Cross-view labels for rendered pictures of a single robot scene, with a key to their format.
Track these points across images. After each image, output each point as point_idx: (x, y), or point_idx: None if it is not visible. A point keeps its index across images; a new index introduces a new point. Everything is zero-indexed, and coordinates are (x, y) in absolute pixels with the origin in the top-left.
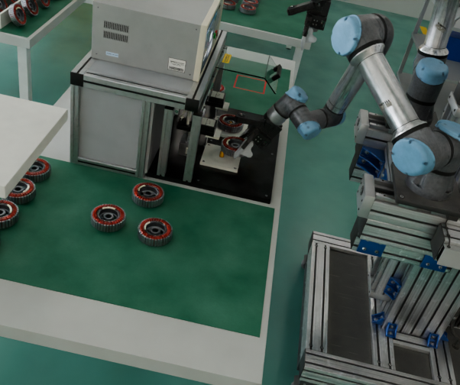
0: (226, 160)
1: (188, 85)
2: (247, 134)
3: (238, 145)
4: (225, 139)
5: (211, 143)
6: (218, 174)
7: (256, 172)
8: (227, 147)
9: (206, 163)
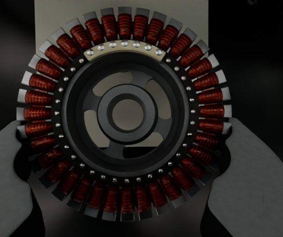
0: (101, 88)
1: None
2: (205, 218)
3: (128, 130)
4: (150, 29)
5: (229, 3)
6: (1, 74)
7: (84, 222)
8: (47, 57)
9: (35, 5)
